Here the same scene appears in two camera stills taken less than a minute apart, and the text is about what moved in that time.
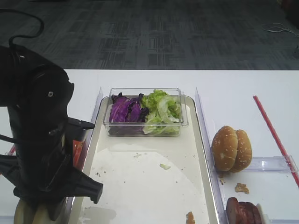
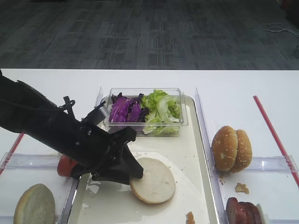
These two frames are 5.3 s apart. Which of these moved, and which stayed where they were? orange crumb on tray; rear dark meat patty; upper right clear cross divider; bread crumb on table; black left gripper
Moved: black left gripper
Stayed: orange crumb on tray; bread crumb on table; upper right clear cross divider; rear dark meat patty
